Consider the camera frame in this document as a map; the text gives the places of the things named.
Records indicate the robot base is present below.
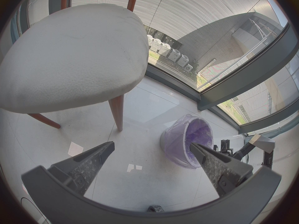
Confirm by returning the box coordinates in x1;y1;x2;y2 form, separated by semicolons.
21;183;165;224

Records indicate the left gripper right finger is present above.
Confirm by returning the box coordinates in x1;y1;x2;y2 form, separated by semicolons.
190;142;254;197

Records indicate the white cushioned wooden chair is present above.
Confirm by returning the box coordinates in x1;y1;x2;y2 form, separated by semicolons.
0;0;150;132

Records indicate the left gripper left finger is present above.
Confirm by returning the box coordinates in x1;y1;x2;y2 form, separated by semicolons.
48;141;115;197

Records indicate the purple plastic bag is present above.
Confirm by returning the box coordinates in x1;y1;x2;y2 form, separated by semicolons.
164;114;214;170

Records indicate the white trash bin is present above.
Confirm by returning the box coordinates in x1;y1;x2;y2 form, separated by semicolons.
160;116;214;170

